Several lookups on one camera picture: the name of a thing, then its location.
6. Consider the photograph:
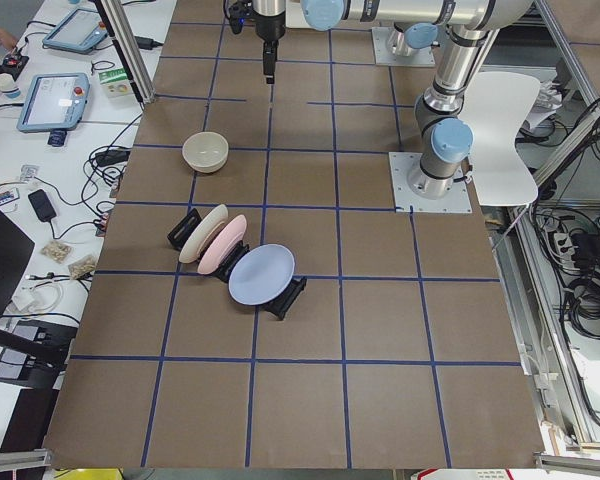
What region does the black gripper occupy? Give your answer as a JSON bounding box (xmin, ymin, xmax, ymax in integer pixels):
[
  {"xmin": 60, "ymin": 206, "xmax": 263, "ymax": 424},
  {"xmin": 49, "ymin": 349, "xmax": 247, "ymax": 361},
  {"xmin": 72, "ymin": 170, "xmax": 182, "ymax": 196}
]
[{"xmin": 252, "ymin": 0, "xmax": 286, "ymax": 84}]

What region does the white ceramic bowl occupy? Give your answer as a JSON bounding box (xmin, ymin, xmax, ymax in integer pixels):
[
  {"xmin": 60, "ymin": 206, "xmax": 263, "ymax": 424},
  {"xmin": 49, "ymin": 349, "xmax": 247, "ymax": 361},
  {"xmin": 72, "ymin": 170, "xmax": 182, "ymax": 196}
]
[{"xmin": 182, "ymin": 132, "xmax": 229, "ymax": 174}]

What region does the green white carton box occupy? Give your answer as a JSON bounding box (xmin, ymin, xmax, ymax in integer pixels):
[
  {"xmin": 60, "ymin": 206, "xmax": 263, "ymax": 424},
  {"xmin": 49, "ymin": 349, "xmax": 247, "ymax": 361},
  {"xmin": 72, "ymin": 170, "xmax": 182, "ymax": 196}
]
[{"xmin": 98, "ymin": 68, "xmax": 133, "ymax": 98}]

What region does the beige plate in rack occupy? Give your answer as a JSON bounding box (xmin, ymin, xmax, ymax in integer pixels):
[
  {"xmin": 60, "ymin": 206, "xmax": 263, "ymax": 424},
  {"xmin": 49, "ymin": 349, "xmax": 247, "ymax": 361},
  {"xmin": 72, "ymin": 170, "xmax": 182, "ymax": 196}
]
[{"xmin": 179, "ymin": 204, "xmax": 228, "ymax": 264}]

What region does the pink plate in rack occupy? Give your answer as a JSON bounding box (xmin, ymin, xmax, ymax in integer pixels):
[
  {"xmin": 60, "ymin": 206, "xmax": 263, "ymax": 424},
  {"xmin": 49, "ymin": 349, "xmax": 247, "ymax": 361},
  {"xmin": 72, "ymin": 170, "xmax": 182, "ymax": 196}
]
[{"xmin": 197, "ymin": 214, "xmax": 247, "ymax": 275}]

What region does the far blue teach pendant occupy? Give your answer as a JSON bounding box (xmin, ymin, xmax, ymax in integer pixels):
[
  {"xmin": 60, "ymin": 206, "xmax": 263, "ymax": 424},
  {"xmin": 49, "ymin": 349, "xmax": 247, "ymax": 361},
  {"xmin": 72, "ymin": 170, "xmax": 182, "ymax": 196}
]
[{"xmin": 42, "ymin": 8, "xmax": 108, "ymax": 54}]

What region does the blue teach pendant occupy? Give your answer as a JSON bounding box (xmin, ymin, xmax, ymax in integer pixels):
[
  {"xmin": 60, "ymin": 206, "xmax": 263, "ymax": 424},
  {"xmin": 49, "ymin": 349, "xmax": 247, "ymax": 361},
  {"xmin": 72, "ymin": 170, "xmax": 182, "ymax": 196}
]
[
  {"xmin": 17, "ymin": 72, "xmax": 90, "ymax": 133},
  {"xmin": 42, "ymin": 8, "xmax": 108, "ymax": 54}
]

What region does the black power adapter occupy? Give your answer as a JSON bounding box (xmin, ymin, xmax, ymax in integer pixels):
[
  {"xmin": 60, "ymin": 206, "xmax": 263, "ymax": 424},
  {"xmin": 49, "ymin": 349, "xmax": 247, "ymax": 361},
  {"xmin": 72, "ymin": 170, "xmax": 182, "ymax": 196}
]
[{"xmin": 94, "ymin": 148, "xmax": 130, "ymax": 168}]

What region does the black plate rack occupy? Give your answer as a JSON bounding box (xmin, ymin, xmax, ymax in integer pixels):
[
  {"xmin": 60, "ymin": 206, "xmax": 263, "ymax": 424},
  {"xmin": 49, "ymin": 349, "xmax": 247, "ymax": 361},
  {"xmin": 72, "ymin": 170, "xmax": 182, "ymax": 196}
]
[{"xmin": 167, "ymin": 209, "xmax": 307, "ymax": 320}]

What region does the near blue teach pendant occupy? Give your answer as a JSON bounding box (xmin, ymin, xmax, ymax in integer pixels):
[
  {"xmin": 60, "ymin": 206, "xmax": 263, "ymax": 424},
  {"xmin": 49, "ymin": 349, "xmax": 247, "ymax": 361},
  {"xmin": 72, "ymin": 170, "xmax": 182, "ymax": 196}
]
[{"xmin": 17, "ymin": 72, "xmax": 90, "ymax": 133}]

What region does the blue plate in rack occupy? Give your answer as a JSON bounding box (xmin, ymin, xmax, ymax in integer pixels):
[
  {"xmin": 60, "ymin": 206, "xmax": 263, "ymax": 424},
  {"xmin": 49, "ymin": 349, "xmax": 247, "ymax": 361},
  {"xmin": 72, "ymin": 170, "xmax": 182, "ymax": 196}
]
[{"xmin": 228, "ymin": 244, "xmax": 295, "ymax": 306}]

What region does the white chair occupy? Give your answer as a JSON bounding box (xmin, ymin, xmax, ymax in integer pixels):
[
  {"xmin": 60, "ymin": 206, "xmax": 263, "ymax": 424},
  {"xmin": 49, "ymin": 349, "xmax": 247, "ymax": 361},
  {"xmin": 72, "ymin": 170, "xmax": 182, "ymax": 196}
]
[{"xmin": 460, "ymin": 71, "xmax": 540, "ymax": 206}]

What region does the black phone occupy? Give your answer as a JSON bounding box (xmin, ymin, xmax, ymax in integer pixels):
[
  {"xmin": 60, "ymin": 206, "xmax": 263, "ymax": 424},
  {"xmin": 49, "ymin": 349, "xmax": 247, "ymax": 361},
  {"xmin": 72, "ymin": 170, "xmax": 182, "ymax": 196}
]
[{"xmin": 28, "ymin": 189, "xmax": 57, "ymax": 222}]

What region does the aluminium frame post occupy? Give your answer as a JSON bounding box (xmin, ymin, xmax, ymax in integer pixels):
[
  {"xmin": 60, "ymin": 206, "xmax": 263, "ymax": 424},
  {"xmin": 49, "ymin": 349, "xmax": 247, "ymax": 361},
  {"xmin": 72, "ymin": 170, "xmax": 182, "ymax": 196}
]
[{"xmin": 94, "ymin": 0, "xmax": 155, "ymax": 105}]

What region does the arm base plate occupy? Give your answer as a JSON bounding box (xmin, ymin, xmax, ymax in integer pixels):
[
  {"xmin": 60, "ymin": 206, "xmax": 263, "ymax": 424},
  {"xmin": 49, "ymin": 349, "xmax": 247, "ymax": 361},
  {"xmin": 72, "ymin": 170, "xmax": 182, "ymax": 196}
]
[
  {"xmin": 389, "ymin": 152, "xmax": 472, "ymax": 214},
  {"xmin": 372, "ymin": 23, "xmax": 438, "ymax": 68}
]

